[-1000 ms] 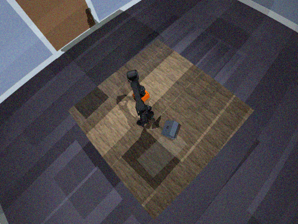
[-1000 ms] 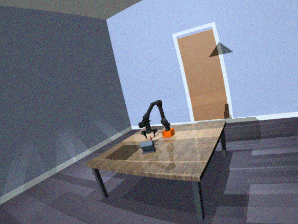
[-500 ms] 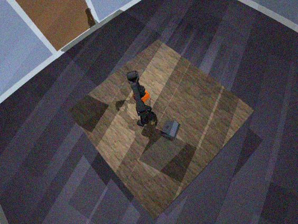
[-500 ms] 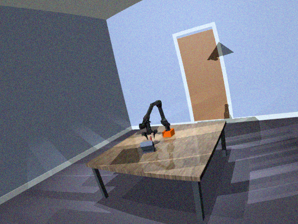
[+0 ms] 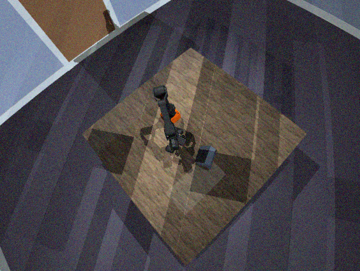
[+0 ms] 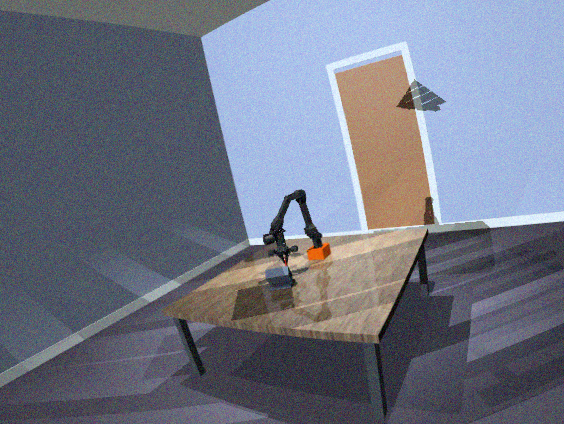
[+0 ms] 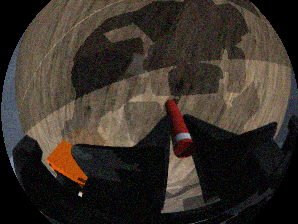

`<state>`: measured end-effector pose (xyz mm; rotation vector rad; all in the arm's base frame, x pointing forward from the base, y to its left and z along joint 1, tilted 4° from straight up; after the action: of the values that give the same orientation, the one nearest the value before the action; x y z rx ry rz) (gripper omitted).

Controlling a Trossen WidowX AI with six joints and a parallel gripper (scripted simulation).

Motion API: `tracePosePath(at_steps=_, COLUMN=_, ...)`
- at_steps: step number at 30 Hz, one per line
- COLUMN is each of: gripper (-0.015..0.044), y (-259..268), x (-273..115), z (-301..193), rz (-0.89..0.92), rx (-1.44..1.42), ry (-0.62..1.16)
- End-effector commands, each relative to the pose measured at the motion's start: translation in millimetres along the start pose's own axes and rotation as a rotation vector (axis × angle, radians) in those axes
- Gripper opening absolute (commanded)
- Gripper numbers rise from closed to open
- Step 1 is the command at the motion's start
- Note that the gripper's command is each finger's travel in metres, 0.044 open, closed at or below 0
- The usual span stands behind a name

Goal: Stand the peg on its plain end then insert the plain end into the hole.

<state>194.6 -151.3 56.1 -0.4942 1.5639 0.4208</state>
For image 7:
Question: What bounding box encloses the red peg with white band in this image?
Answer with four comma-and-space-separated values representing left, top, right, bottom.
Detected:
165, 100, 197, 159

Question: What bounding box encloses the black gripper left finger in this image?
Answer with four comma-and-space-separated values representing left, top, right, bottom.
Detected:
71, 115, 170, 210

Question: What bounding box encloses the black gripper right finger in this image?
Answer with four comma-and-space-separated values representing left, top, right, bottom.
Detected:
184, 113, 278, 204

